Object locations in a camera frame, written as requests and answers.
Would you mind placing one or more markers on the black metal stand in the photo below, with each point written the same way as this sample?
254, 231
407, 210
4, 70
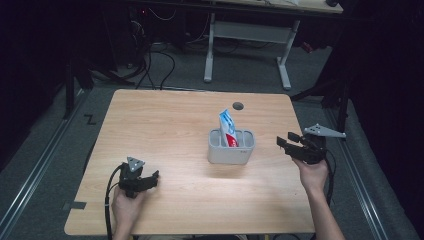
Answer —
69, 90
341, 110

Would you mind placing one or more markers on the black tape floor mark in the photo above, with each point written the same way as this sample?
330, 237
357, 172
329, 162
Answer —
90, 119

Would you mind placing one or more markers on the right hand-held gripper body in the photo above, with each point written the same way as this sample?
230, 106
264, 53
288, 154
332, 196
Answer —
315, 148

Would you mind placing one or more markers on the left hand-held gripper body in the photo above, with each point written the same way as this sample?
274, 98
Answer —
130, 180

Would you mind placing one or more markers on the wooden desk with white legs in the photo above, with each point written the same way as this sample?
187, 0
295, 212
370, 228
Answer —
250, 31

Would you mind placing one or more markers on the grey tape piece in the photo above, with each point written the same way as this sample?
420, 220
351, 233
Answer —
75, 205

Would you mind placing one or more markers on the person's left hand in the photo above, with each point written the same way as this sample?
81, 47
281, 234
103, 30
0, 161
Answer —
126, 208

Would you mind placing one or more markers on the blue and white toothpaste tube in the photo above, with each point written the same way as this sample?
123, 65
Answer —
229, 128

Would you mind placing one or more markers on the person's right hand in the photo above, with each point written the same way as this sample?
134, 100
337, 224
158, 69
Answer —
313, 175

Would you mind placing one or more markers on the grey table grommet hole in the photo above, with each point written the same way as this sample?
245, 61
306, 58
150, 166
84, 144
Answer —
238, 106

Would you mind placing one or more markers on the grey plastic holder box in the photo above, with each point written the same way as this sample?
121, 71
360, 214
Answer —
230, 151

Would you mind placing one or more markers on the metal floor rail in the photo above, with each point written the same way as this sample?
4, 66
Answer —
36, 160
358, 186

